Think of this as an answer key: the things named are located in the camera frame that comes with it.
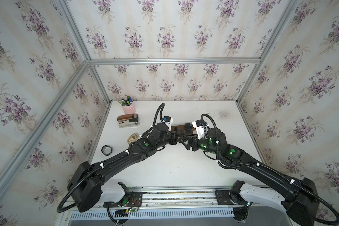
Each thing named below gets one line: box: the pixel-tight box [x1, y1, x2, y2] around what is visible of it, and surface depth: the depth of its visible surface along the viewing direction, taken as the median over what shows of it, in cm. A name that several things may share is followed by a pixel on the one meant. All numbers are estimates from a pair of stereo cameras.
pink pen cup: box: [122, 102, 136, 115], surface depth 106 cm
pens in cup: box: [117, 95, 134, 107], surface depth 105 cm
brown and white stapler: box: [116, 113, 140, 129], surface depth 106 cm
